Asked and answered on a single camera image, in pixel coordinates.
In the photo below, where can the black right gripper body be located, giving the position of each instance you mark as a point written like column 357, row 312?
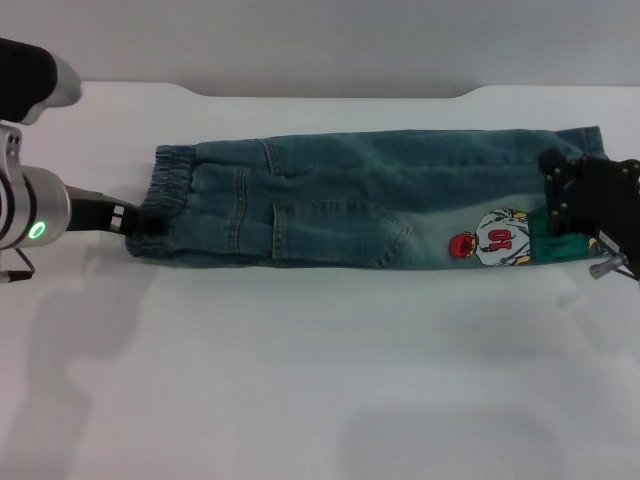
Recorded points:
column 610, row 200

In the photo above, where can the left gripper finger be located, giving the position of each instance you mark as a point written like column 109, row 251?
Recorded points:
column 142, row 225

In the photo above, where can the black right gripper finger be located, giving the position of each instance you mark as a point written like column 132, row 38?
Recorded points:
column 560, row 205

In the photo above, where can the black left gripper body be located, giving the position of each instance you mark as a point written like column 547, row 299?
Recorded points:
column 90, row 212

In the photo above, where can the blue denim shorts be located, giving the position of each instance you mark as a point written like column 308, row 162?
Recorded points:
column 325, row 200

